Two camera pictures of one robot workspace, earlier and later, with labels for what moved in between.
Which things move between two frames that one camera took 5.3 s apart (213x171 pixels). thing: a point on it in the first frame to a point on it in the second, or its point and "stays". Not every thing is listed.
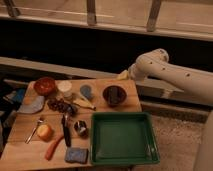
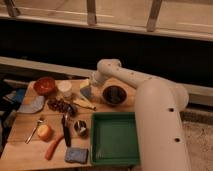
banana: [84, 104] stays
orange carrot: [53, 146] stays
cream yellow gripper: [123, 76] to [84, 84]
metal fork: [32, 132] stays
